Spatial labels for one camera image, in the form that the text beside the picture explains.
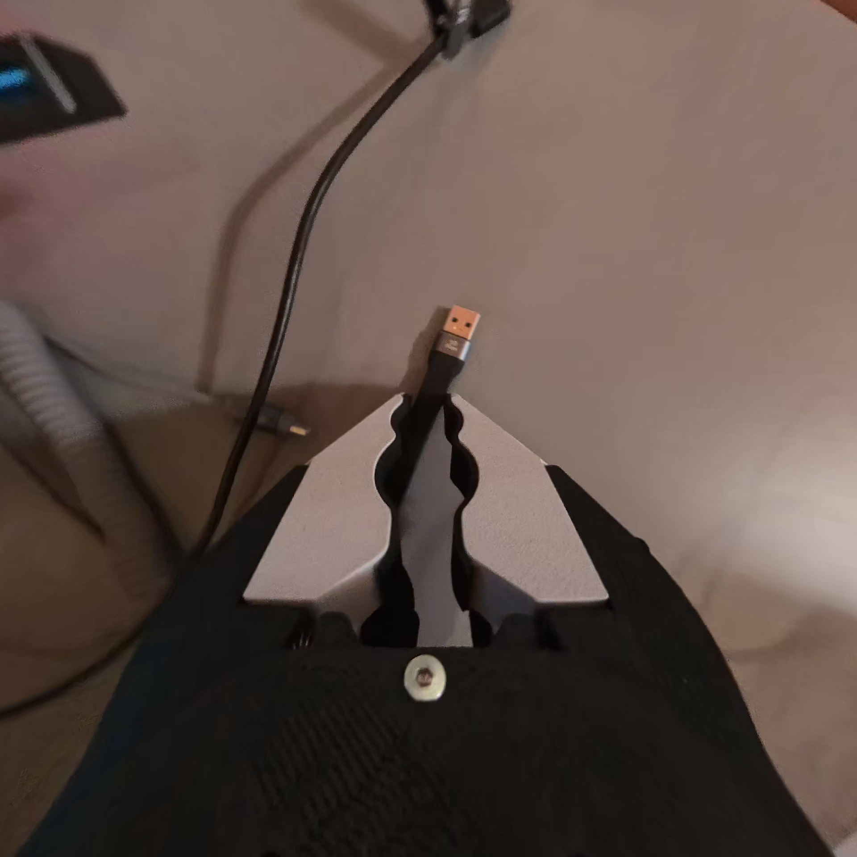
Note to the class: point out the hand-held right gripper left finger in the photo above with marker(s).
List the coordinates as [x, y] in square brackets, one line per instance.
[314, 529]

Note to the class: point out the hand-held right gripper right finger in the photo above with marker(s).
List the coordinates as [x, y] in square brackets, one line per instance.
[535, 529]

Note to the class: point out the black usb hub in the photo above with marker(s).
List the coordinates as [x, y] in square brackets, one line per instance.
[40, 110]

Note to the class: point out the grey usb plug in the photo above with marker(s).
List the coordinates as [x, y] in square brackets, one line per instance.
[271, 418]

